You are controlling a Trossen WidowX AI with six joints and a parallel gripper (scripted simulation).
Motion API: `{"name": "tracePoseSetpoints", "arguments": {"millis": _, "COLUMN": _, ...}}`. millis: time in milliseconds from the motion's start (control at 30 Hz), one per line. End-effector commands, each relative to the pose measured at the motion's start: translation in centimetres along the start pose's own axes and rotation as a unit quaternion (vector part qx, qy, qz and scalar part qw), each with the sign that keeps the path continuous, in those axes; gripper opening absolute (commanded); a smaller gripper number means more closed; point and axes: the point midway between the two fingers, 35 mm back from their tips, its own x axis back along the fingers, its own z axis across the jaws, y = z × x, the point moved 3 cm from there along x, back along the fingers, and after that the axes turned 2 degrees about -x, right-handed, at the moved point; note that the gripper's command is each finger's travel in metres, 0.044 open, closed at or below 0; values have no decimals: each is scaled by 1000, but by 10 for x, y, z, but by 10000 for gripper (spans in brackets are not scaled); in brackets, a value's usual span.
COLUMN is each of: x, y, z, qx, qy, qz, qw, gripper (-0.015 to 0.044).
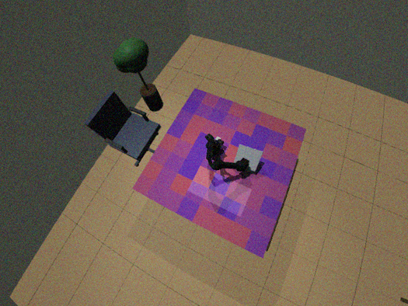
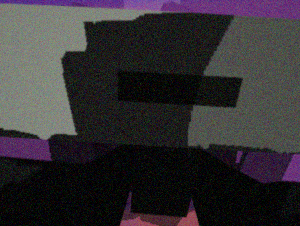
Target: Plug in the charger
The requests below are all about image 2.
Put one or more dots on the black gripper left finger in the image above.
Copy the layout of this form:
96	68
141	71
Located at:
92	194

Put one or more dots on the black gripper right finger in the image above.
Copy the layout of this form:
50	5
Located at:
223	196

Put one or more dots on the black two-prong plug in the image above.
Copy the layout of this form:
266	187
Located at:
163	179

